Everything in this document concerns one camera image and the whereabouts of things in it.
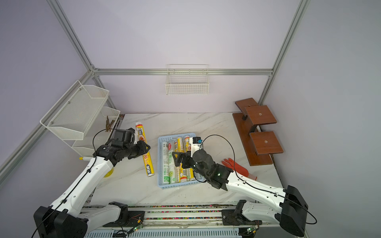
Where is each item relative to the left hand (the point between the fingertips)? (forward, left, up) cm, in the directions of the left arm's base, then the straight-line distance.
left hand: (147, 150), depth 79 cm
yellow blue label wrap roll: (+7, -21, -11) cm, 25 cm away
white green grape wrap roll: (-2, -11, -13) cm, 18 cm away
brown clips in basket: (+21, +31, -3) cm, 38 cm away
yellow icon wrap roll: (+5, +3, +6) cm, 8 cm away
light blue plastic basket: (+16, -5, -11) cm, 20 cm away
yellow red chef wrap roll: (-8, -19, -11) cm, 23 cm away
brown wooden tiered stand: (+4, -63, -2) cm, 63 cm away
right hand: (-5, -19, +3) cm, 20 cm away
